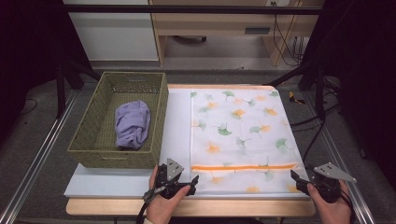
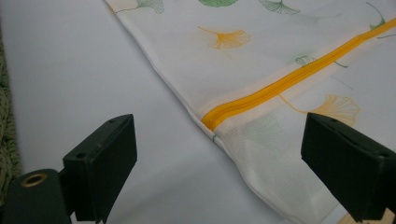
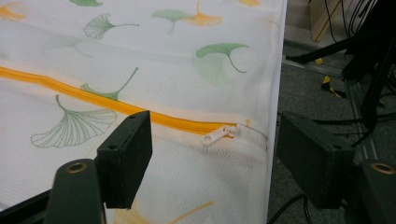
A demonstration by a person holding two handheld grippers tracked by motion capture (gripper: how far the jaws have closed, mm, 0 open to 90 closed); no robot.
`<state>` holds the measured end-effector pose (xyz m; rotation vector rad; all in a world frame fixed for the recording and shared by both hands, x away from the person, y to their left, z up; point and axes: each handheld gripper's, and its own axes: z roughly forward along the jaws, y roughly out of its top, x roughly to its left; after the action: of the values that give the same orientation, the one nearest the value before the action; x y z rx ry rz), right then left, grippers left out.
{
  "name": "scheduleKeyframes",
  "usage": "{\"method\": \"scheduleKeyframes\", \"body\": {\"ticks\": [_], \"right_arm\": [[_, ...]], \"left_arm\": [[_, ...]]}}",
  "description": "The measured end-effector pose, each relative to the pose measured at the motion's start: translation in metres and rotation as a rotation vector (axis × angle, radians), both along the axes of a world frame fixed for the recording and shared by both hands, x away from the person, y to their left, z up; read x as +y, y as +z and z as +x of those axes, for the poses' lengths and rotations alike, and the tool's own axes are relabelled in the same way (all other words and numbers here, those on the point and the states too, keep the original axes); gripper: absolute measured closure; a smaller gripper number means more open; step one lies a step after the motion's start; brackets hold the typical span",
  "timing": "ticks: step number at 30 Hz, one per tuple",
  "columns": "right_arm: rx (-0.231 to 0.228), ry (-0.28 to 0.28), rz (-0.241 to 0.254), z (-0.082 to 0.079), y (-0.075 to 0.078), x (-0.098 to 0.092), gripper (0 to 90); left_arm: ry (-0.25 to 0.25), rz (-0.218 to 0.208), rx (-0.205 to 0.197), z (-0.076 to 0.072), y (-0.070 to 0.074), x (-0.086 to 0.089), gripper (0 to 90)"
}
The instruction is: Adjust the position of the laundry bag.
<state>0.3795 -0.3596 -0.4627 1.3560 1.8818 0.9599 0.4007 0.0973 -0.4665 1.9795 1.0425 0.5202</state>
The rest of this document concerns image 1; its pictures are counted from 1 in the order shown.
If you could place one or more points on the white cabinet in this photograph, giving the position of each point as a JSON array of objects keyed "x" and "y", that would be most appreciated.
[{"x": 115, "y": 37}]

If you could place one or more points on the yellow and black tool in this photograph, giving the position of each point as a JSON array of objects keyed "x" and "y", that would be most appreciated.
[{"x": 294, "y": 99}]

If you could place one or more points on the black curtain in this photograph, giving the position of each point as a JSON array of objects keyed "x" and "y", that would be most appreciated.
[
  {"x": 28, "y": 46},
  {"x": 367, "y": 77}
]

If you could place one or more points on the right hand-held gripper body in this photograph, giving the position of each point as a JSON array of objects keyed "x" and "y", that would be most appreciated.
[{"x": 327, "y": 189}]

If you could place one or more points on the white wall socket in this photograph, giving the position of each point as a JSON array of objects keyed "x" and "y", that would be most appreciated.
[{"x": 278, "y": 2}]

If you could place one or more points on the black metal stand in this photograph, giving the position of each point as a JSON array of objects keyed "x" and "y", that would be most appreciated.
[
  {"x": 60, "y": 90},
  {"x": 320, "y": 93}
]

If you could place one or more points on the wooden desk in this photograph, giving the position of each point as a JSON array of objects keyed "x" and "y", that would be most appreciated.
[{"x": 218, "y": 21}]

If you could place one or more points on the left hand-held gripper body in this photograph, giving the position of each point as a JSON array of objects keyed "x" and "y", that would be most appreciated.
[{"x": 162, "y": 183}]

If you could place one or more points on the purple cloth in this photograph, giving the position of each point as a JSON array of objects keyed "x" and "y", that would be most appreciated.
[{"x": 132, "y": 124}]

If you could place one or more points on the white board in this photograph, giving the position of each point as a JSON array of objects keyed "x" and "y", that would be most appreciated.
[{"x": 124, "y": 183}]

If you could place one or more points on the aluminium rail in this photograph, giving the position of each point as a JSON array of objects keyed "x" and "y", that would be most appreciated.
[
  {"x": 339, "y": 161},
  {"x": 40, "y": 158}
]

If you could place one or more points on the person's right hand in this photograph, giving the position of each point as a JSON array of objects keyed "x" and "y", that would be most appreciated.
[{"x": 333, "y": 213}]

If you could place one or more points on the person's left hand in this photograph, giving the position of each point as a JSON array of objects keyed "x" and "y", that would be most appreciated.
[{"x": 160, "y": 210}]

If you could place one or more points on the green woven basket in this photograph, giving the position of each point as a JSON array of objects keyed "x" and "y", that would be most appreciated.
[{"x": 102, "y": 124}]

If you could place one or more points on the leaf print mesh laundry bag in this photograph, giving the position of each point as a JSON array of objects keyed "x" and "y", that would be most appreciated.
[{"x": 243, "y": 143}]

